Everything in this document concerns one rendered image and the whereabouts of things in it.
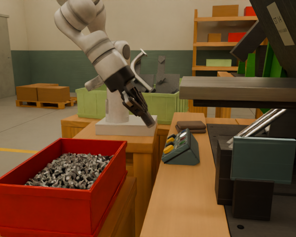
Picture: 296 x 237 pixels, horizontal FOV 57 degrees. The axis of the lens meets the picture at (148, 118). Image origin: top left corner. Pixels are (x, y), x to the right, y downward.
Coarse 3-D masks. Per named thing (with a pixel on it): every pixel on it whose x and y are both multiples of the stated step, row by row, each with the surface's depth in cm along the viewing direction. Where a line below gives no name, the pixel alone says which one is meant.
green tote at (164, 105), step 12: (84, 96) 164; (96, 96) 161; (144, 96) 151; (156, 96) 149; (168, 96) 147; (84, 108) 165; (96, 108) 162; (156, 108) 151; (168, 108) 148; (180, 108) 163; (168, 120) 150
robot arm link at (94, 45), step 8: (56, 16) 64; (56, 24) 65; (64, 24) 64; (64, 32) 65; (72, 32) 65; (80, 32) 68; (96, 32) 64; (104, 32) 67; (72, 40) 66; (80, 40) 65; (88, 40) 64; (96, 40) 64; (104, 40) 65; (80, 48) 67; (88, 48) 64; (96, 48) 64; (104, 48) 64; (112, 48) 66; (88, 56) 66; (96, 56) 64
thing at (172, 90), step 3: (162, 75) 172; (162, 78) 172; (165, 78) 173; (159, 81) 169; (162, 81) 173; (174, 87) 170; (168, 90) 167; (171, 90) 166; (174, 90) 170; (171, 93) 167
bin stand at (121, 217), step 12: (132, 180) 82; (120, 192) 75; (132, 192) 79; (120, 204) 69; (132, 204) 83; (108, 216) 64; (120, 216) 65; (132, 216) 83; (108, 228) 60; (120, 228) 66; (132, 228) 84
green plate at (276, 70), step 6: (270, 48) 58; (270, 54) 58; (270, 60) 59; (276, 60) 56; (264, 66) 60; (270, 66) 59; (276, 66) 56; (264, 72) 60; (270, 72) 60; (276, 72) 56; (282, 72) 53
